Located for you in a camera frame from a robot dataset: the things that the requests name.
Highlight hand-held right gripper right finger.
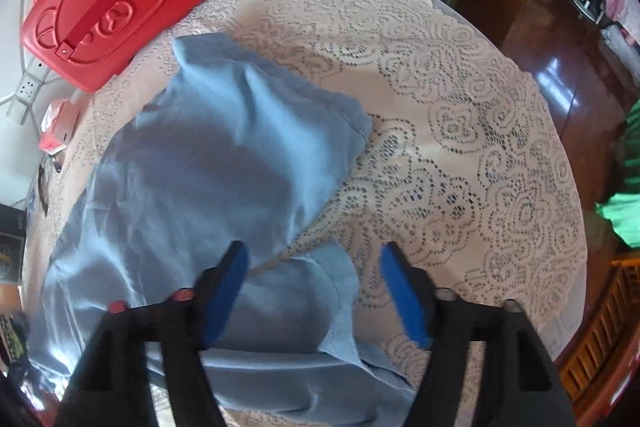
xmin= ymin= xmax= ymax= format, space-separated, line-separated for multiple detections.
xmin=378 ymin=241 xmax=576 ymax=427

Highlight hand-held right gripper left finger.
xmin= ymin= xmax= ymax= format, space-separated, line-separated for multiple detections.
xmin=54 ymin=240 xmax=250 ymax=427

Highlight light blue shirt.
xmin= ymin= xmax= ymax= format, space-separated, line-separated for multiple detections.
xmin=27 ymin=34 xmax=416 ymax=426

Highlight white lace tablecloth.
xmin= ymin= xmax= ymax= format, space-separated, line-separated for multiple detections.
xmin=37 ymin=0 xmax=588 ymax=427

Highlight wooden slatted chair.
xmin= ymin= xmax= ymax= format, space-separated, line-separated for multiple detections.
xmin=557 ymin=252 xmax=640 ymax=400

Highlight eyeglasses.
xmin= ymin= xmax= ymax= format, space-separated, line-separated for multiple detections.
xmin=36 ymin=152 xmax=63 ymax=215

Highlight pink small packet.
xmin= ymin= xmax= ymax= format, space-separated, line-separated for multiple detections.
xmin=39 ymin=99 xmax=81 ymax=154

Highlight green cloth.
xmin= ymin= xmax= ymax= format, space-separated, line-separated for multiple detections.
xmin=594 ymin=99 xmax=640 ymax=250

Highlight white power strip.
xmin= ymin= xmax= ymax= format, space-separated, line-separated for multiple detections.
xmin=5 ymin=57 xmax=51 ymax=125

